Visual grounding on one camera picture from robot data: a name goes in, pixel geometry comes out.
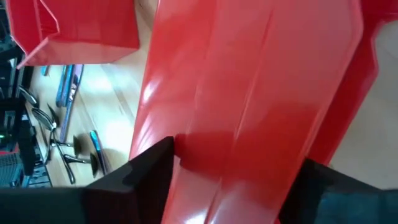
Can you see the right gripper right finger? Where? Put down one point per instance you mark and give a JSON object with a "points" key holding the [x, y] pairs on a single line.
{"points": [[342, 205]]}

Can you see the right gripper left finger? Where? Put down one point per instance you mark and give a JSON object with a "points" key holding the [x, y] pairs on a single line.
{"points": [[109, 202]]}

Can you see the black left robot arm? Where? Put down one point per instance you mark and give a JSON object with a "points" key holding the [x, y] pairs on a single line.
{"points": [[25, 146]]}

